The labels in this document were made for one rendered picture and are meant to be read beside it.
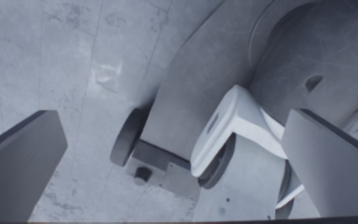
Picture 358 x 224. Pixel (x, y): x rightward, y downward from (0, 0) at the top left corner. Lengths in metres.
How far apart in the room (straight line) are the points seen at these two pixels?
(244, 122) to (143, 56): 0.44
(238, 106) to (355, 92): 0.14
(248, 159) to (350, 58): 0.21
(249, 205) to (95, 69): 0.62
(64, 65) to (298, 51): 0.72
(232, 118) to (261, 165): 0.11
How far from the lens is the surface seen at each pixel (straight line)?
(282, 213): 0.76
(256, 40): 0.43
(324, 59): 0.30
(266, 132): 0.34
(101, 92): 0.80
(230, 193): 0.37
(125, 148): 0.62
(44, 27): 0.83
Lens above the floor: 0.61
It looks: 57 degrees down
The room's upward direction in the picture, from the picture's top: 160 degrees counter-clockwise
